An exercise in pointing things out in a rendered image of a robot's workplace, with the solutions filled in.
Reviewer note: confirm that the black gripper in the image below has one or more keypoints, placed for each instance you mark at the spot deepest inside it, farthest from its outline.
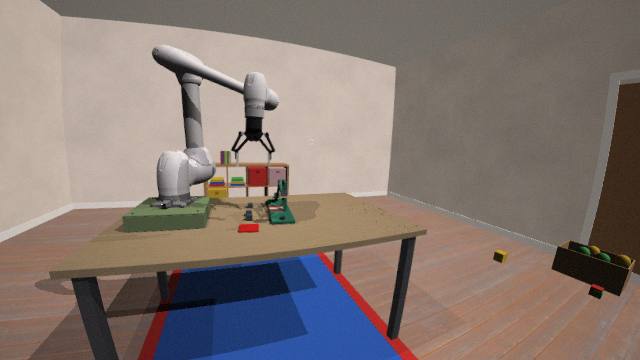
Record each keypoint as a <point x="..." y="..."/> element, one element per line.
<point x="253" y="133"/>

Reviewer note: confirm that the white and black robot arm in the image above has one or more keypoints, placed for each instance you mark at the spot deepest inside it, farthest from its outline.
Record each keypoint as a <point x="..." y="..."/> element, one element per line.
<point x="175" y="172"/>

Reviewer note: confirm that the red flat square plate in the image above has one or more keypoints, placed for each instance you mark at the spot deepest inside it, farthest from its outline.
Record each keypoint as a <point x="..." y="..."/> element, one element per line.
<point x="248" y="228"/>

